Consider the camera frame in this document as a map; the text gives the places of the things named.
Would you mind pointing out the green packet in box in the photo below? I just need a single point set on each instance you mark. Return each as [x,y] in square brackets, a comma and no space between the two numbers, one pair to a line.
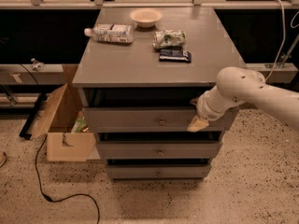
[80,126]

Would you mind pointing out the grey drawer cabinet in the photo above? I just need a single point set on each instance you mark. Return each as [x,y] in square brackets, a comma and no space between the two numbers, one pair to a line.
[111,75]

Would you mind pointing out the small clear object on ledge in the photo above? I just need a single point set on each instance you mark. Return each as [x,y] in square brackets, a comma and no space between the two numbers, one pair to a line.
[36,65]

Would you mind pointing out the grey middle drawer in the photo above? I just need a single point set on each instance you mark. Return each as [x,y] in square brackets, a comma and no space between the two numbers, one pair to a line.
[158,150]

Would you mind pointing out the white bowl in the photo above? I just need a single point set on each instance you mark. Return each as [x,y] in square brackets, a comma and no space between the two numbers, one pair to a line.
[146,17]

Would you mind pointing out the green white snack bag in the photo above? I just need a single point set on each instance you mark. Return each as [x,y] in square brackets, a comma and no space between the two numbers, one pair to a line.
[169,38]

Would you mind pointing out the dark blue snack packet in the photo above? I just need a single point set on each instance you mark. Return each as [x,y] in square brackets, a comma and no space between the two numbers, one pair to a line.
[175,55]

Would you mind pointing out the clear plastic water bottle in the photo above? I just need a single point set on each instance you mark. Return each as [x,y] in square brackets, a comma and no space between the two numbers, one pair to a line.
[111,33]

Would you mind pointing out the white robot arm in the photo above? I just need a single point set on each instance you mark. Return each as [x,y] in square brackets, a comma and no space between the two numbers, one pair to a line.
[236,86]

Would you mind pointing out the grey bottom drawer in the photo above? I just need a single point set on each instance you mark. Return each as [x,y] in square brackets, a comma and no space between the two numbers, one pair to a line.
[157,171]

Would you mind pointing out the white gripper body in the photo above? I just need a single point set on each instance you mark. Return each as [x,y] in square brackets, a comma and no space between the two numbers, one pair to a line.
[203,107]

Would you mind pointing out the open cardboard box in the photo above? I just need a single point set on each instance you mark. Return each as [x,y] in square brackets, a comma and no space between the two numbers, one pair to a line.
[62,109]

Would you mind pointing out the grey drawer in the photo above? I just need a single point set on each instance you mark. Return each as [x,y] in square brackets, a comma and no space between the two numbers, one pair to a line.
[139,119]
[157,171]
[158,150]

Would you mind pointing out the grey top drawer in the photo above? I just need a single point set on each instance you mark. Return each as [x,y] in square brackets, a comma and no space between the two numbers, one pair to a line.
[139,119]

